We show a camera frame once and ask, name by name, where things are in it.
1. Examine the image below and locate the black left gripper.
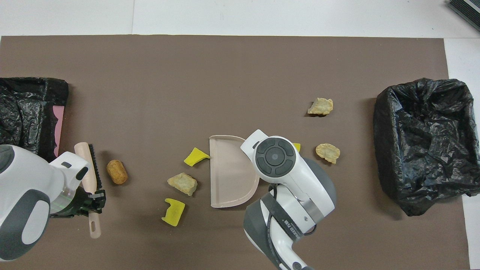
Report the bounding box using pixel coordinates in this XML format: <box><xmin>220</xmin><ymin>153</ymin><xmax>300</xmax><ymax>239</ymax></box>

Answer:
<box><xmin>51</xmin><ymin>187</ymin><xmax>107</xmax><ymax>217</ymax></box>

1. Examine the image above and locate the brown cork piece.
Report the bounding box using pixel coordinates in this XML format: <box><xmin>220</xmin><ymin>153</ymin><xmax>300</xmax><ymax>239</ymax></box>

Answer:
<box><xmin>106</xmin><ymin>160</ymin><xmax>129</xmax><ymax>185</ymax></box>

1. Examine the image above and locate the beige brush with black bristles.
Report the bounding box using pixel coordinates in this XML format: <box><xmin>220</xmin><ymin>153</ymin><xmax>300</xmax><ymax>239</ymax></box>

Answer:
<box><xmin>73</xmin><ymin>142</ymin><xmax>104</xmax><ymax>239</ymax></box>

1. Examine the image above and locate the notched yellow green sponge piece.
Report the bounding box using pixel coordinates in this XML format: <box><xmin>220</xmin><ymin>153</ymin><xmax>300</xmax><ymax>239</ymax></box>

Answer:
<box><xmin>162</xmin><ymin>198</ymin><xmax>186</xmax><ymax>227</ymax></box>

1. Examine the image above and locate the tan foam chunk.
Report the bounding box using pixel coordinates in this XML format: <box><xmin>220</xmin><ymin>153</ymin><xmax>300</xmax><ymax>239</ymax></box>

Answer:
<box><xmin>167</xmin><ymin>172</ymin><xmax>198</xmax><ymax>197</ymax></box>
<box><xmin>307</xmin><ymin>97</ymin><xmax>334</xmax><ymax>116</ymax></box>
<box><xmin>315</xmin><ymin>143</ymin><xmax>341</xmax><ymax>164</ymax></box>

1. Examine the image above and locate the wedge yellow sponge piece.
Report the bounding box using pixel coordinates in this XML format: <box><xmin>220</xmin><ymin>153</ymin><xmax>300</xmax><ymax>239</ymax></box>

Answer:
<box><xmin>183</xmin><ymin>147</ymin><xmax>210</xmax><ymax>167</ymax></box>

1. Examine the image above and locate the beige plastic dustpan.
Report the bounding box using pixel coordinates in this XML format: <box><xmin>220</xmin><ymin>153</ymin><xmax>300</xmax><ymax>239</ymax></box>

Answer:
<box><xmin>209</xmin><ymin>135</ymin><xmax>260</xmax><ymax>209</ymax></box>

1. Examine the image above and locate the pink bin with black bag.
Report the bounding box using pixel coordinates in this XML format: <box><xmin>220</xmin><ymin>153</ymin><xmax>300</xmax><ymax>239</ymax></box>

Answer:
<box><xmin>0</xmin><ymin>77</ymin><xmax>69</xmax><ymax>160</ymax></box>

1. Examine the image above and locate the bin lined with black bag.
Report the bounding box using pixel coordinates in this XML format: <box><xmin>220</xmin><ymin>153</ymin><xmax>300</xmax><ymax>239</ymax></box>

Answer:
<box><xmin>373</xmin><ymin>78</ymin><xmax>480</xmax><ymax>217</ymax></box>

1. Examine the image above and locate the brown table mat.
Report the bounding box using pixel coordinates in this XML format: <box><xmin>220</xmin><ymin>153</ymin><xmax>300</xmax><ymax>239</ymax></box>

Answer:
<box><xmin>0</xmin><ymin>35</ymin><xmax>471</xmax><ymax>270</ymax></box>

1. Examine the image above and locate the dark grey ribbed device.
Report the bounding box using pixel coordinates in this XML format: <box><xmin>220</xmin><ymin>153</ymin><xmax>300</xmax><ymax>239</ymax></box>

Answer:
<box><xmin>446</xmin><ymin>0</ymin><xmax>480</xmax><ymax>32</ymax></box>

